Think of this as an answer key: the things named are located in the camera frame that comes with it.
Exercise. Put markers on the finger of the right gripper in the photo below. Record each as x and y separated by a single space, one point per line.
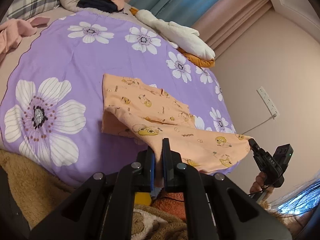
267 164

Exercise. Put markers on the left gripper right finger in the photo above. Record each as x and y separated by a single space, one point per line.
215 207

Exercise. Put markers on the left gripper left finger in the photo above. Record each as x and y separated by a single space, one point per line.
102 207

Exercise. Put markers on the orange cartoon print garment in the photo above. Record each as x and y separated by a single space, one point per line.
133 109

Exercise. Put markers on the person's right hand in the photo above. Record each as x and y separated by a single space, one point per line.
259 184

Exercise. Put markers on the yellow plush item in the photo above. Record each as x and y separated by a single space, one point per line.
142 198

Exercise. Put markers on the orange plush toy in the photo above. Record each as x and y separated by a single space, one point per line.
172 203

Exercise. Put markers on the brown fuzzy blanket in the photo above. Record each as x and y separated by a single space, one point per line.
37 193

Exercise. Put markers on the purple floral bed quilt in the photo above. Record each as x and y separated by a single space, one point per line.
52 96

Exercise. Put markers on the white goose plush toy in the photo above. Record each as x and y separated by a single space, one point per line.
186 40

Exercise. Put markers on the pink window curtain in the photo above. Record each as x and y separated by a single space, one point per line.
227 20

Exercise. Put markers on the pink crumpled garment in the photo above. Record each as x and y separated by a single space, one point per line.
14 30

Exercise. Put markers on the dark navy folded garment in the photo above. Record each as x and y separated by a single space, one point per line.
103 5

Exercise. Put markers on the grey plaid pillow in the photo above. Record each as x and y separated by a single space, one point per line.
25 9

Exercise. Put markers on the white wall power strip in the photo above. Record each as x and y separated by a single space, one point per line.
268 102

